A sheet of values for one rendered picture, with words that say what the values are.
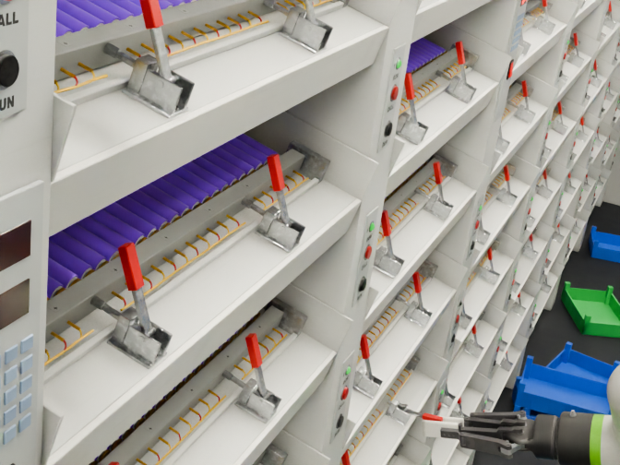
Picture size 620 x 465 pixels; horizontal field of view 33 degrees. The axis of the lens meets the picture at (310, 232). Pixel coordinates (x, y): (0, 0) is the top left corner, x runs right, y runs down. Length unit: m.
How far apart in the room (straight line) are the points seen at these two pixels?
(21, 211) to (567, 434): 1.35
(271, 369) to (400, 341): 0.57
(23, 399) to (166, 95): 0.23
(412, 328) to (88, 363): 1.06
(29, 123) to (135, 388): 0.28
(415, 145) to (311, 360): 0.35
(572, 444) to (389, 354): 0.34
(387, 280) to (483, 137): 0.48
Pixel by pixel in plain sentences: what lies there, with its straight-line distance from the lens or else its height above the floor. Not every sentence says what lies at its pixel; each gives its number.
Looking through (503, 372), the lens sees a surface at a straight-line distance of 3.41.
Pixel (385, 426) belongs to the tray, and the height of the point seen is 0.76.
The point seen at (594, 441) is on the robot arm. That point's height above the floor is 0.86.
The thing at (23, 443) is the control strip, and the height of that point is 1.39.
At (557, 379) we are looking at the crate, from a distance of 3.57.
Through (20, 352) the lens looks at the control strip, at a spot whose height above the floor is 1.46.
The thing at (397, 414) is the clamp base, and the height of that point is 0.77.
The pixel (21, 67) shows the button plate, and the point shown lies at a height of 1.63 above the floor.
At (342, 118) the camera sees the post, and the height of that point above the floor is 1.44.
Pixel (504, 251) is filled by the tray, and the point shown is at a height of 0.77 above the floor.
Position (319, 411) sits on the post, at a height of 1.06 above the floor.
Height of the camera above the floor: 1.78
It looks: 23 degrees down
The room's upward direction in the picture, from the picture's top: 8 degrees clockwise
